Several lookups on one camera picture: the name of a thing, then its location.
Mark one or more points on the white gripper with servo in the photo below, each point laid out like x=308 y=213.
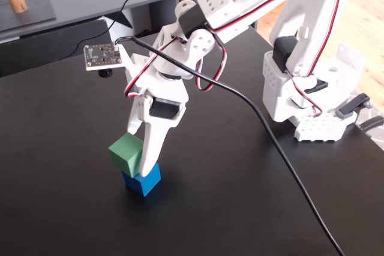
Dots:
x=163 y=107

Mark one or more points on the grey black table clamp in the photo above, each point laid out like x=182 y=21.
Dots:
x=351 y=107

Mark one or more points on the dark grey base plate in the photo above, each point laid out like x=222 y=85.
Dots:
x=33 y=10

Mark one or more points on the blue cube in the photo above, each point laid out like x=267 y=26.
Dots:
x=150 y=182

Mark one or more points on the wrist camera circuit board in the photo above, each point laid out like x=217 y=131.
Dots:
x=100 y=55

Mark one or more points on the black box beside shelf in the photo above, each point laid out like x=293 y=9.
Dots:
x=45 y=49

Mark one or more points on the green cube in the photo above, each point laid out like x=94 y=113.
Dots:
x=123 y=151

